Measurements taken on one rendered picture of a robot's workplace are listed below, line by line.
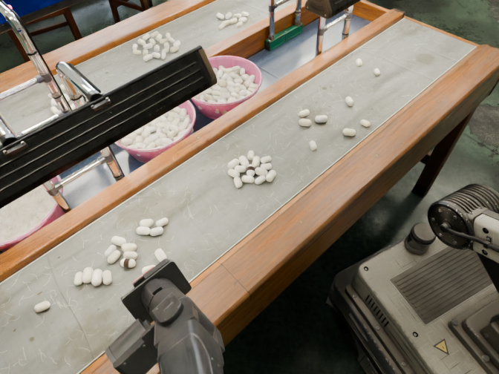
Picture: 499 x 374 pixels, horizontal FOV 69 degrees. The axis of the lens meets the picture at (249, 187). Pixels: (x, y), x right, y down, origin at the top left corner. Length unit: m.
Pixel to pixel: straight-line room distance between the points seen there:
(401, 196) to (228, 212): 1.22
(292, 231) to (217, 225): 0.19
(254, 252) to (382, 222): 1.11
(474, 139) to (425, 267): 1.30
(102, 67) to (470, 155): 1.87
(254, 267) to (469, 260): 0.72
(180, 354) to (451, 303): 0.91
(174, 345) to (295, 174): 0.65
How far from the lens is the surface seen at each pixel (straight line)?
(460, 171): 2.20
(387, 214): 1.88
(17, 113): 1.44
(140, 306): 0.65
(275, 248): 0.83
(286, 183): 0.97
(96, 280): 0.89
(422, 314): 1.16
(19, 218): 1.11
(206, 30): 1.60
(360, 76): 1.34
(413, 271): 1.20
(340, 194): 0.93
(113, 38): 1.61
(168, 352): 0.44
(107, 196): 1.00
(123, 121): 0.70
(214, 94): 1.25
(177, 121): 1.17
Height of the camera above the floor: 1.50
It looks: 52 degrees down
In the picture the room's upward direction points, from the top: 4 degrees counter-clockwise
